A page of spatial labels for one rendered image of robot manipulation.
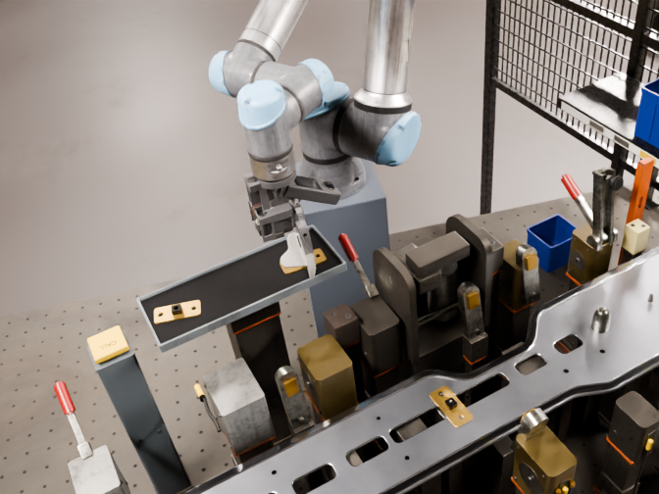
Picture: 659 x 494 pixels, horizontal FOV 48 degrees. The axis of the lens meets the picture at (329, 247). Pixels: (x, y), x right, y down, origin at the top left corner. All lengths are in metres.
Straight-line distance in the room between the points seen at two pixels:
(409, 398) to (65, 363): 1.00
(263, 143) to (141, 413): 0.58
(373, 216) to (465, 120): 2.32
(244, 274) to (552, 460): 0.62
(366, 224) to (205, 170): 2.22
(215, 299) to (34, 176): 2.87
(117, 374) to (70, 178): 2.74
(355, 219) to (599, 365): 0.59
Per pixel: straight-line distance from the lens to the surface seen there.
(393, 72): 1.46
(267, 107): 1.16
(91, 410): 1.91
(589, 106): 2.07
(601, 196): 1.53
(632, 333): 1.51
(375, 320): 1.39
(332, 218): 1.63
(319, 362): 1.34
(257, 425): 1.32
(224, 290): 1.39
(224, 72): 1.33
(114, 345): 1.36
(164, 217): 3.57
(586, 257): 1.62
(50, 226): 3.76
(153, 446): 1.55
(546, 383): 1.41
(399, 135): 1.46
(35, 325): 2.18
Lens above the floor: 2.10
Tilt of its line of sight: 41 degrees down
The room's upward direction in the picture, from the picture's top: 8 degrees counter-clockwise
